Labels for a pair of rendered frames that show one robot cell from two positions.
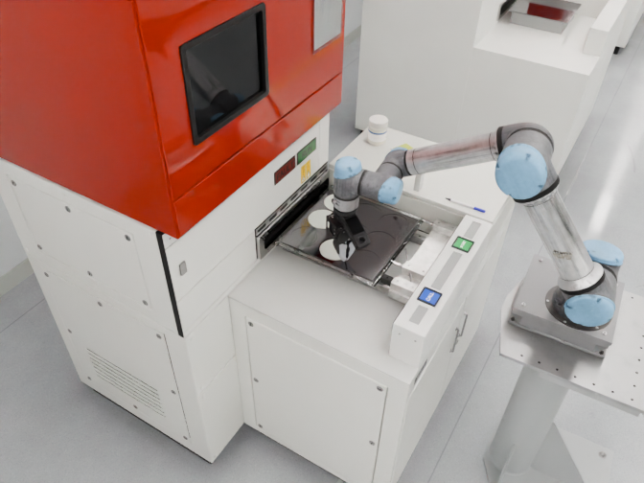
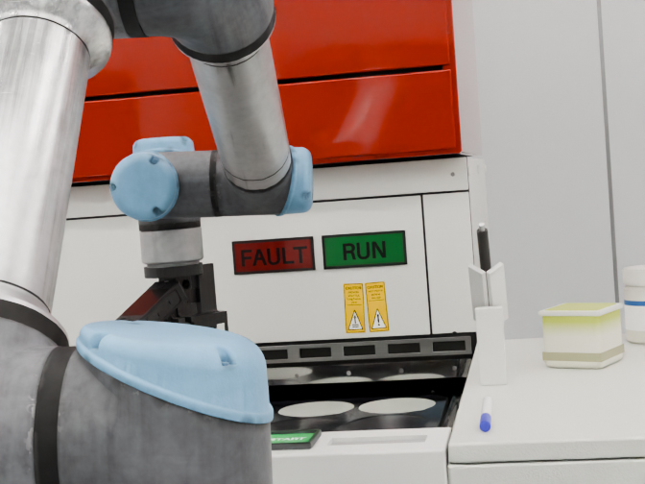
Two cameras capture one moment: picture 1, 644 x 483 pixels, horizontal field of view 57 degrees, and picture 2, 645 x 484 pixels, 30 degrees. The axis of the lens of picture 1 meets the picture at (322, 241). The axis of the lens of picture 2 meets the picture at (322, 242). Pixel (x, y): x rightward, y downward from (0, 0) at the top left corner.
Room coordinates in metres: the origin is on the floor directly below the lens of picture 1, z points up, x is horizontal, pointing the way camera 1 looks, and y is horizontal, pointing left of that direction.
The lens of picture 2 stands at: (1.03, -1.50, 1.20)
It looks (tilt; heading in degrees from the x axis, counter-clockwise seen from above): 3 degrees down; 70
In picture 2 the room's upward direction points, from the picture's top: 4 degrees counter-clockwise
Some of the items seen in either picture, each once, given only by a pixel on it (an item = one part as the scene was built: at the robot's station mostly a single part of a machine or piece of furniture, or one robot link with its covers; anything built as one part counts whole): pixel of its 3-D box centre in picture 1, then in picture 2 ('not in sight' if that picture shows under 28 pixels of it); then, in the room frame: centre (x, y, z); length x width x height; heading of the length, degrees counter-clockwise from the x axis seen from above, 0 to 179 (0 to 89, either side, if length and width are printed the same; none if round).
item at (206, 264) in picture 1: (260, 210); (193, 315); (1.45, 0.20, 1.02); 0.82 x 0.03 x 0.40; 150
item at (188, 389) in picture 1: (198, 299); not in sight; (1.62, 0.49, 0.41); 0.82 x 0.71 x 0.82; 150
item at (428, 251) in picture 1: (424, 263); not in sight; (1.38, -0.33, 0.87); 0.36 x 0.08 x 0.03; 150
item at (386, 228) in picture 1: (350, 230); (300, 428); (1.50, -0.09, 0.90); 0.34 x 0.34 x 0.01; 60
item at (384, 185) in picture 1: (382, 184); (165, 185); (1.34, -0.17, 1.21); 0.11 x 0.11 x 0.08; 66
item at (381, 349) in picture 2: (293, 196); (315, 352); (1.60, 0.10, 0.96); 0.44 x 0.01 x 0.02; 150
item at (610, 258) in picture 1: (595, 266); (166, 429); (1.19, -0.76, 1.05); 0.13 x 0.12 x 0.14; 156
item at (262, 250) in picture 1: (295, 212); (318, 398); (1.59, 0.09, 0.89); 0.44 x 0.02 x 0.10; 150
